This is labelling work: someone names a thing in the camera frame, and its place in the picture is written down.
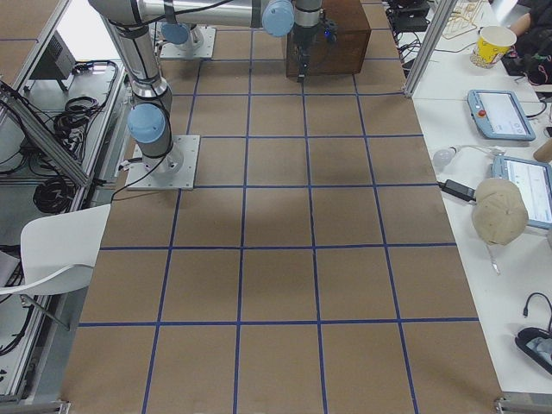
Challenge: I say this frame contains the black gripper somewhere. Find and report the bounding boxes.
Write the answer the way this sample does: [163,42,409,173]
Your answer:
[292,11,337,82]

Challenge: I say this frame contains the dark wooden drawer box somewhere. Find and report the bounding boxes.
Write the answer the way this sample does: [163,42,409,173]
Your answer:
[285,1,371,83]

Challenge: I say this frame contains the white light bulb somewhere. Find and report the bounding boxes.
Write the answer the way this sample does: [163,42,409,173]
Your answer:
[432,147,458,171]

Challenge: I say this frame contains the yellow popcorn paper cup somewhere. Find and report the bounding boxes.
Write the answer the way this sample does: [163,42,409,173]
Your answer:
[470,26,517,69]

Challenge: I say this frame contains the black power adapter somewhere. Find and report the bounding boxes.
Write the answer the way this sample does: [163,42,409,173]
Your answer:
[438,179,476,202]

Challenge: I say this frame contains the blue teach pendant far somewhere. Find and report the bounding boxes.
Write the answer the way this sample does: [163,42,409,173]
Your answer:
[467,90,536,141]

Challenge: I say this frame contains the blue teach pendant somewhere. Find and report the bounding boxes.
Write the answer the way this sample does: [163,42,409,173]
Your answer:
[491,155,551,229]
[467,90,536,141]

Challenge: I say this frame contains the person at desk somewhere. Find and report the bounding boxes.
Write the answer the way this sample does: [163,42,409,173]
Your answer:
[503,1,551,85]

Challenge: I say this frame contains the grey control box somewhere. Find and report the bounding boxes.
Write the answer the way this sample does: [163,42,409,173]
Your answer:
[30,31,77,91]

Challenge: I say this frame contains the beige baseball cap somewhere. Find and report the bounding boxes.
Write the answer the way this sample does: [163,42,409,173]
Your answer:
[472,178,529,245]

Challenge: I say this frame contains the cardboard tube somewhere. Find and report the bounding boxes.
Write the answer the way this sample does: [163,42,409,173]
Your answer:
[533,139,552,163]

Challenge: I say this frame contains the blue teach pendant near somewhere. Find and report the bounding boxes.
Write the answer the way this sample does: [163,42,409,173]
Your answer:
[491,155,551,229]

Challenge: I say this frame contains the white plastic chair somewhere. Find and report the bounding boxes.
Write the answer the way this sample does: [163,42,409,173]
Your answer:
[1,204,110,330]

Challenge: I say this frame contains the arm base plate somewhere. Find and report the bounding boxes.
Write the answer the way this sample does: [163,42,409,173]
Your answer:
[160,26,216,60]
[125,135,200,191]

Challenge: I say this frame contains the aluminium frame post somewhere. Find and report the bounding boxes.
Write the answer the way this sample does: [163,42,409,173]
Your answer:
[404,0,456,97]

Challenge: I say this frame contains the gold wire rack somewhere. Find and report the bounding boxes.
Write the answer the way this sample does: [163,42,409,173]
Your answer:
[442,0,491,40]

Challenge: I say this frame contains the coiled black cables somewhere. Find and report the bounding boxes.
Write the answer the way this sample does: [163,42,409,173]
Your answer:
[33,175,75,215]

